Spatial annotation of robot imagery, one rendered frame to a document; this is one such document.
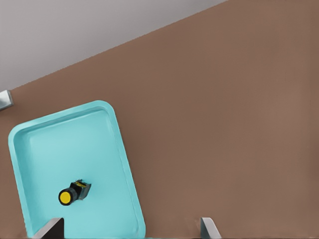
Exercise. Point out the black button with yellow cap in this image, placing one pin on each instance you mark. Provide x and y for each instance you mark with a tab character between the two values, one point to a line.
71	193

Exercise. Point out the pale blue-green tray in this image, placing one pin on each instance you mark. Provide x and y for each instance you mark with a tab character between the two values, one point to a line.
74	159

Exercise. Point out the silver frame post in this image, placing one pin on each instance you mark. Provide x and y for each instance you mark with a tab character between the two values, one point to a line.
5	100

